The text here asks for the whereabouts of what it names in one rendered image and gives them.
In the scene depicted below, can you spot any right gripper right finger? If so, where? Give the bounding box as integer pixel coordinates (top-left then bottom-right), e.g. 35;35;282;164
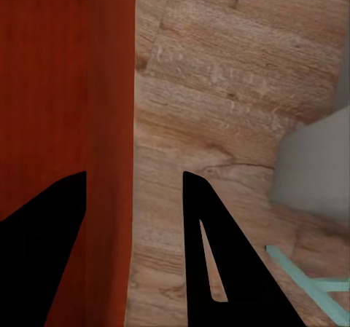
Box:
183;171;306;327

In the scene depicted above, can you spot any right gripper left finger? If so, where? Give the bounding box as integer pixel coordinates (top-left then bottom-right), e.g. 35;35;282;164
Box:
0;171;87;327

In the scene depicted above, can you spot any storage box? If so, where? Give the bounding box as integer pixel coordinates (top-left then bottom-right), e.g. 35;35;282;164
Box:
0;0;136;327

